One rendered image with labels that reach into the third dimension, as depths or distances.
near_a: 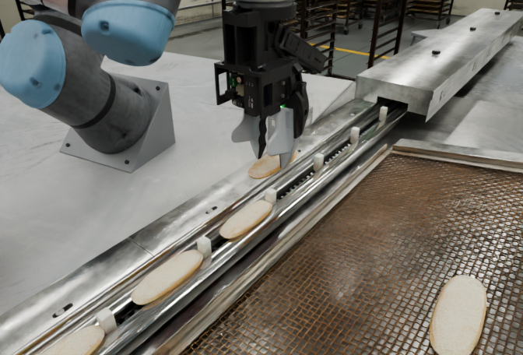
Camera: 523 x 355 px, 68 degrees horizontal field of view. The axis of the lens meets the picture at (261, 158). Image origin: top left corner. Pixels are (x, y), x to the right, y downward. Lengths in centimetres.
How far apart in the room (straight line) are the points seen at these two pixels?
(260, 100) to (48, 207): 43
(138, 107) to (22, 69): 20
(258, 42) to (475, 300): 32
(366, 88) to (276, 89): 52
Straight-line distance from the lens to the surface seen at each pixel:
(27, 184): 80
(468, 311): 39
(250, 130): 53
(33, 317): 49
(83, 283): 50
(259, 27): 43
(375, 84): 95
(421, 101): 92
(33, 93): 66
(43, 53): 65
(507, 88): 136
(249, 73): 43
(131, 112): 75
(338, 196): 55
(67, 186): 77
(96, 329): 46
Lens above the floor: 120
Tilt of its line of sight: 30 degrees down
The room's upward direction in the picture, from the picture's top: straight up
